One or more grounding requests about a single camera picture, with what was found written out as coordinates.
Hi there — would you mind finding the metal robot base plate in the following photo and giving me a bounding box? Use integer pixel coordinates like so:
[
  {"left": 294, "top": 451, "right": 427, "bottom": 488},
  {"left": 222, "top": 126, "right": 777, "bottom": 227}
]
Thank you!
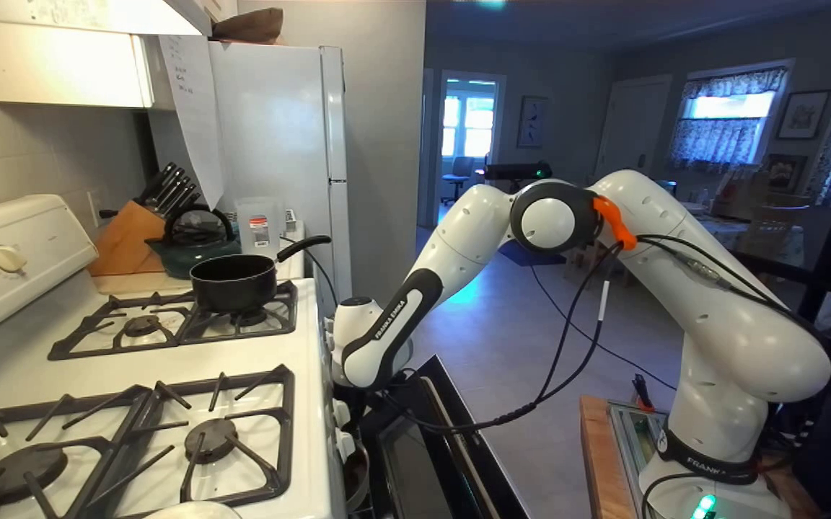
[{"left": 607, "top": 402, "right": 673, "bottom": 484}]

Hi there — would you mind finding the round stove panel dial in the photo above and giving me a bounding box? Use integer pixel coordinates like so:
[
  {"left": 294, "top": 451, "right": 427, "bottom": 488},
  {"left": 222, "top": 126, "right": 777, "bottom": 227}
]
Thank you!
[{"left": 0, "top": 239, "right": 31, "bottom": 279}]

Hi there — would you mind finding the black burner grate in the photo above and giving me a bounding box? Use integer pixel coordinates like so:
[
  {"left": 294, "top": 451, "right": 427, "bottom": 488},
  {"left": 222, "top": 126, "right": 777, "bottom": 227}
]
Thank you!
[
  {"left": 47, "top": 279, "right": 300, "bottom": 364},
  {"left": 0, "top": 361, "right": 298, "bottom": 519}
]

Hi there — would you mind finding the blue floor rug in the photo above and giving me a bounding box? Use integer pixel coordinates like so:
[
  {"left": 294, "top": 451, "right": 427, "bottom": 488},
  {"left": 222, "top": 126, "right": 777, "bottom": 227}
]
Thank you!
[{"left": 496, "top": 239, "right": 571, "bottom": 269}]

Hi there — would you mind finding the bright glass door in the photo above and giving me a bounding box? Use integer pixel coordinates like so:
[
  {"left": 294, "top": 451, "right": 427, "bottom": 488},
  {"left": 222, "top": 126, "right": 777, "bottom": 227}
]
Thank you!
[{"left": 438, "top": 69, "right": 503, "bottom": 162}]

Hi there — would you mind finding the large black burner cap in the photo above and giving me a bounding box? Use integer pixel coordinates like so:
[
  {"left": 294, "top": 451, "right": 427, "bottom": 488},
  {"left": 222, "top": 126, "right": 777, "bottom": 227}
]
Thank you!
[{"left": 0, "top": 445, "right": 69, "bottom": 507}]

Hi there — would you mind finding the white wall outlet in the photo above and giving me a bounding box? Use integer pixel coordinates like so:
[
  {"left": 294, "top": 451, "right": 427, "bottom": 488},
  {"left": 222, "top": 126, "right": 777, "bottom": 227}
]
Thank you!
[{"left": 82, "top": 187, "right": 103, "bottom": 232}]

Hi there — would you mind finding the white refrigerator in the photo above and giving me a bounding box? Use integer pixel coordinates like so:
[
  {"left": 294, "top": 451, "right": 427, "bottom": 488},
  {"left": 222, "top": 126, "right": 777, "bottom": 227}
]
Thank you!
[{"left": 207, "top": 40, "right": 356, "bottom": 312}]

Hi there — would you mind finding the clear container red label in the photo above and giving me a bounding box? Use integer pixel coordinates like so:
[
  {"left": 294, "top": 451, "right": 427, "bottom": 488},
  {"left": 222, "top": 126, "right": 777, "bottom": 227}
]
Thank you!
[{"left": 235, "top": 197, "right": 290, "bottom": 259}]

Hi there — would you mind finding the white gas stove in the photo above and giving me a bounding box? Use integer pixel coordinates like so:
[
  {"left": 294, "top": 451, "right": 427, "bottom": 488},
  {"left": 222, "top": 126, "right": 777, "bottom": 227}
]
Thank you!
[{"left": 0, "top": 190, "right": 363, "bottom": 519}]

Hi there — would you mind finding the white stove knob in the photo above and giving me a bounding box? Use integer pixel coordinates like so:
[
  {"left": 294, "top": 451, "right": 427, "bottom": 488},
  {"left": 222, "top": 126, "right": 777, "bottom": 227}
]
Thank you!
[
  {"left": 330, "top": 396, "right": 356, "bottom": 432},
  {"left": 333, "top": 428, "right": 360, "bottom": 468}
]

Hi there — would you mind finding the white range hood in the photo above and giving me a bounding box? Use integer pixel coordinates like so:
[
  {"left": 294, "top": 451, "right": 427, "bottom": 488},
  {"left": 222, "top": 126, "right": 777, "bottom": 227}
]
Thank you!
[{"left": 0, "top": 0, "right": 213, "bottom": 112}]

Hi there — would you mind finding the window with patterned curtains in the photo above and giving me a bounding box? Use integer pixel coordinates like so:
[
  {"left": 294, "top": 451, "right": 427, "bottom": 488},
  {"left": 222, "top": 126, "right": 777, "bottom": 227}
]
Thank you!
[{"left": 673, "top": 61, "right": 797, "bottom": 170}]

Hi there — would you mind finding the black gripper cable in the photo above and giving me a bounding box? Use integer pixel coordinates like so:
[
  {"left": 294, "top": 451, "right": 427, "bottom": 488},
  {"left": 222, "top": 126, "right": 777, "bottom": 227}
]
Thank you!
[{"left": 375, "top": 227, "right": 822, "bottom": 441}]

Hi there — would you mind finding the small black burner cap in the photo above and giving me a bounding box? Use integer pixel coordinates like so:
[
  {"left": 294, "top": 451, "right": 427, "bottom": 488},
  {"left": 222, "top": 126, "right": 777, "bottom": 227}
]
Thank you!
[
  {"left": 121, "top": 315, "right": 165, "bottom": 341},
  {"left": 183, "top": 416, "right": 243, "bottom": 465}
]

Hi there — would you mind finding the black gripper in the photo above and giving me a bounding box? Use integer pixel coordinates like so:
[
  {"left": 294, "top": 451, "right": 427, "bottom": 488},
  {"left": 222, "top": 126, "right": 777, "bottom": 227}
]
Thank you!
[{"left": 337, "top": 383, "right": 383, "bottom": 428}]

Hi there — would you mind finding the black floor cable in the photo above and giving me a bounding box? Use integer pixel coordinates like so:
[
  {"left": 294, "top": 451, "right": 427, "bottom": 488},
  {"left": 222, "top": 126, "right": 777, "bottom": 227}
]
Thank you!
[{"left": 529, "top": 265, "right": 683, "bottom": 392}]

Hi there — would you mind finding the brown wooden bowl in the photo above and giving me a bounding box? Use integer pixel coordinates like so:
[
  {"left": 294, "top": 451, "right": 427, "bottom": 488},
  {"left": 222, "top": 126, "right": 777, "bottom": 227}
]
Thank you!
[{"left": 207, "top": 5, "right": 287, "bottom": 47}]

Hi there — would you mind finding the light wooden knife block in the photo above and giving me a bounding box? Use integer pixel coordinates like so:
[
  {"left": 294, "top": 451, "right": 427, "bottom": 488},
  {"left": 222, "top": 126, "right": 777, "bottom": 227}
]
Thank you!
[{"left": 88, "top": 200, "right": 171, "bottom": 279}]

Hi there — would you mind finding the black saucepan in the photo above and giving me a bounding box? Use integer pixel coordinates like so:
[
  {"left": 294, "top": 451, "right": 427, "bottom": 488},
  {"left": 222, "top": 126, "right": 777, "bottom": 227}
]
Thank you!
[{"left": 187, "top": 232, "right": 336, "bottom": 318}]

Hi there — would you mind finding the orange cable strap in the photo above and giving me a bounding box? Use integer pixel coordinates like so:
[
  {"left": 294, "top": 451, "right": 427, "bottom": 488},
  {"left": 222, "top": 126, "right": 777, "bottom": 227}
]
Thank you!
[{"left": 592, "top": 197, "right": 642, "bottom": 255}]

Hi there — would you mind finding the wooden mounting board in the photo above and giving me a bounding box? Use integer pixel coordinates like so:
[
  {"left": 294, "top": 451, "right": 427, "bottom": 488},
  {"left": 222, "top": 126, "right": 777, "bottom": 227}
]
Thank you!
[{"left": 578, "top": 396, "right": 822, "bottom": 519}]

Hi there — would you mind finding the red black wire pair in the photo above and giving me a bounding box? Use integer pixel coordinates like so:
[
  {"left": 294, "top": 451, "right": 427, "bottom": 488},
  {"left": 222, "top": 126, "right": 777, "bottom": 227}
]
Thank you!
[{"left": 630, "top": 369, "right": 657, "bottom": 416}]

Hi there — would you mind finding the square framed picture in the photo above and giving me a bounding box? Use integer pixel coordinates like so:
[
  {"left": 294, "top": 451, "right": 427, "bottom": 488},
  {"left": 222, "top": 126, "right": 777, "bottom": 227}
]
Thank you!
[{"left": 779, "top": 86, "right": 831, "bottom": 144}]

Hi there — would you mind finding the black glass oven door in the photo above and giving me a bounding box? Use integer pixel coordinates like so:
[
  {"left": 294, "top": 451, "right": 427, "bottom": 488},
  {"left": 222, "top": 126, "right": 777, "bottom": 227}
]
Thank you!
[{"left": 352, "top": 356, "right": 530, "bottom": 519}]

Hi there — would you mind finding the dark glass pot lid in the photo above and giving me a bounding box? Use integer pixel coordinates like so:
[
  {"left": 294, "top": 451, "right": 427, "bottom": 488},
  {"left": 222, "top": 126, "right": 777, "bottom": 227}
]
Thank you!
[{"left": 165, "top": 206, "right": 238, "bottom": 249}]

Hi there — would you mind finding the white paper sheet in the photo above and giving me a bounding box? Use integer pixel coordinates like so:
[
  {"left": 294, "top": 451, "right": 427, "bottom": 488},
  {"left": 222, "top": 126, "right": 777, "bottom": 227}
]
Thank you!
[{"left": 157, "top": 36, "right": 230, "bottom": 210}]

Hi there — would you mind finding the dark green pot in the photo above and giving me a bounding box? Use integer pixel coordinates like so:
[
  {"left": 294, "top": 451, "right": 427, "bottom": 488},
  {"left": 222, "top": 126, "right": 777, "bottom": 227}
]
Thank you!
[{"left": 147, "top": 234, "right": 246, "bottom": 283}]

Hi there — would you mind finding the black handled knife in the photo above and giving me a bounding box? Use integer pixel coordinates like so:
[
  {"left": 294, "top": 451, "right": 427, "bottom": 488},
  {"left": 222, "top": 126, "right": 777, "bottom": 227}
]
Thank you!
[
  {"left": 165, "top": 180, "right": 204, "bottom": 223},
  {"left": 158, "top": 170, "right": 193, "bottom": 210},
  {"left": 132, "top": 181, "right": 165, "bottom": 210},
  {"left": 150, "top": 160, "right": 183, "bottom": 200}
]

